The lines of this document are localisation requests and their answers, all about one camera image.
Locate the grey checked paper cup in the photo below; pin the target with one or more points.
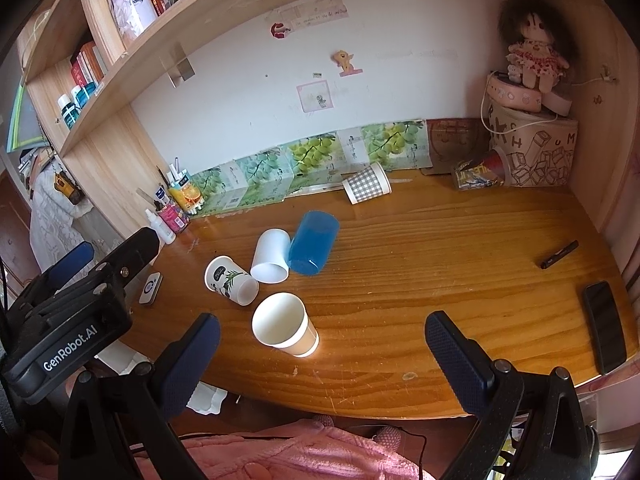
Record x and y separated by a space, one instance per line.
367 184

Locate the wooden bookshelf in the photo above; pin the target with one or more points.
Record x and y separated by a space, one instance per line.
200 27

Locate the pink bottle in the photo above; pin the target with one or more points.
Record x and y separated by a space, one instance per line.
172 217

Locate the pale cylinder canister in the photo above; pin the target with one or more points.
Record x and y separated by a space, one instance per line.
131 5

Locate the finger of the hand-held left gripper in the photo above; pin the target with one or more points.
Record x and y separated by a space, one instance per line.
135 250
72 260

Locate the pink slipper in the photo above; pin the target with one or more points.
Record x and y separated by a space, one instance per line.
387 435
322 419

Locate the white patterned bedding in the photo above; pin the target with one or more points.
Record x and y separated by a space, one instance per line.
55 225

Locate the pony wall sticker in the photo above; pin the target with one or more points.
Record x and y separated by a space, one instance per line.
346 62

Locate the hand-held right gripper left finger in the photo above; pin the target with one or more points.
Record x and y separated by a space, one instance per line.
192 360

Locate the rag doll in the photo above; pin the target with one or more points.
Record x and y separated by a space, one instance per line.
535 45

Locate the pink fleece robe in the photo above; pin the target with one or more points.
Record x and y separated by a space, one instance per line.
300 452

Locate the short row of books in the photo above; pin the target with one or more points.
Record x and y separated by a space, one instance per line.
87 67

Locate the black smartphone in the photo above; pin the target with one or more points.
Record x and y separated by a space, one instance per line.
604 327

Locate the taped paper note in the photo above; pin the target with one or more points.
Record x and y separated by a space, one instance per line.
312 9

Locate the printed beige storage box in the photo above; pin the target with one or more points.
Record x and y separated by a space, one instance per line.
542 150

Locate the brown cardboard box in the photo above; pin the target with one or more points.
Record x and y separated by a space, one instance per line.
452 145

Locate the white cloth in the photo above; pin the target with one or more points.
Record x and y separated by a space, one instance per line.
205 399

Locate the white spray bottle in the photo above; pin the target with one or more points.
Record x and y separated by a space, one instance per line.
161 227

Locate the grape print tissue box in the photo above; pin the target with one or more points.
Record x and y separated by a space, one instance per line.
220 187
265 175
312 160
390 142

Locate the blue plastic cup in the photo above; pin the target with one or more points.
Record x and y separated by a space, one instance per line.
312 242

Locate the plain white paper cup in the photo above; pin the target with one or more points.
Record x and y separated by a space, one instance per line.
280 327

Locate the blue cap white bottle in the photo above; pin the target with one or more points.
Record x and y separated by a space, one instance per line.
160 196

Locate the small white flat device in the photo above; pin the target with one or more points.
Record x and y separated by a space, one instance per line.
150 289

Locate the pink round box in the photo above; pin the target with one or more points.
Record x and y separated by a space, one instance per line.
512 94

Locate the red wall sticker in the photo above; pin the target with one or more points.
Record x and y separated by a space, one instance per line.
279 29

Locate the white leaf print cup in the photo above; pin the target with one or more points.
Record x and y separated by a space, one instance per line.
227 277

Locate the white plastic cup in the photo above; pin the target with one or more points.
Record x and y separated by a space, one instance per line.
270 255

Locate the yellow black device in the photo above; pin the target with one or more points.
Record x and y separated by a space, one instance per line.
67 187

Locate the square pink wall sticker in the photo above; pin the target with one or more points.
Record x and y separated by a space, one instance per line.
315 96

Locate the black marker pen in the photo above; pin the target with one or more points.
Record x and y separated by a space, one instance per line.
559 254

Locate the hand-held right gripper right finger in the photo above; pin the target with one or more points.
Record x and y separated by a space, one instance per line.
460 360

